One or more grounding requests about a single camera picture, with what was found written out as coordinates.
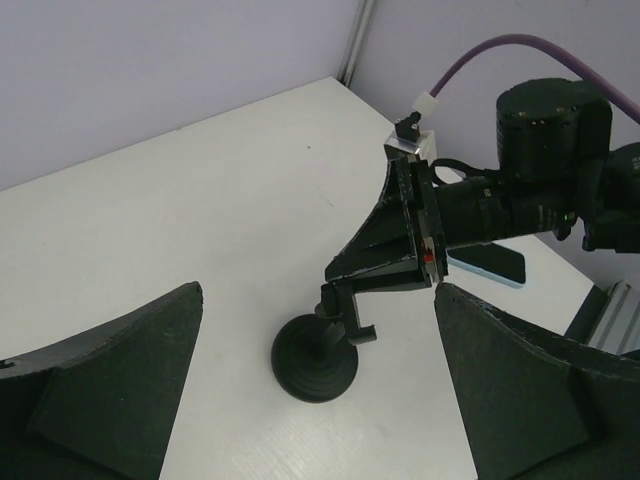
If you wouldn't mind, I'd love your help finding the blue case black phone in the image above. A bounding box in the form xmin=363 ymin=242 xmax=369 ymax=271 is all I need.
xmin=447 ymin=243 xmax=527 ymax=288

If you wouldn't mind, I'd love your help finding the right aluminium frame post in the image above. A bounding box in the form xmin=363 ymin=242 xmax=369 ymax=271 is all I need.
xmin=337 ymin=0 xmax=378 ymax=88

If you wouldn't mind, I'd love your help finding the aluminium rail right side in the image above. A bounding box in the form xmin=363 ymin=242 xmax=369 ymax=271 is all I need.
xmin=564 ymin=281 xmax=639 ymax=360

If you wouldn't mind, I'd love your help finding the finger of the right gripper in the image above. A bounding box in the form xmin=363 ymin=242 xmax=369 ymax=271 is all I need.
xmin=323 ymin=252 xmax=433 ymax=295
xmin=345 ymin=159 xmax=415 ymax=263

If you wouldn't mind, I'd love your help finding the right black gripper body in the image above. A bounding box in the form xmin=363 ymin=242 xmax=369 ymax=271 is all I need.
xmin=407 ymin=158 xmax=448 ymax=285

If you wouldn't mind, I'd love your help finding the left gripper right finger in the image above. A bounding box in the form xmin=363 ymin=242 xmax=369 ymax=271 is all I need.
xmin=434 ymin=283 xmax=639 ymax=479

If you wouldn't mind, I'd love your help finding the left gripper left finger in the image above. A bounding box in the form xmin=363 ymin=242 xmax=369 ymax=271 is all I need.
xmin=1 ymin=282 xmax=204 ymax=479

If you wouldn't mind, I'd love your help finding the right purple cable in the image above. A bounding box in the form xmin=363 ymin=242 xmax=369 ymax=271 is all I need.
xmin=412 ymin=33 xmax=640 ymax=124

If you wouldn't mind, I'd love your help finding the black phone stand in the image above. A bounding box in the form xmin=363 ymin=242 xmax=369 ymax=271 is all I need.
xmin=270 ymin=282 xmax=377 ymax=403

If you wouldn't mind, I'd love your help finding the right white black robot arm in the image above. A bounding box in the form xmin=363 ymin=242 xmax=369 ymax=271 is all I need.
xmin=325 ymin=79 xmax=639 ymax=292

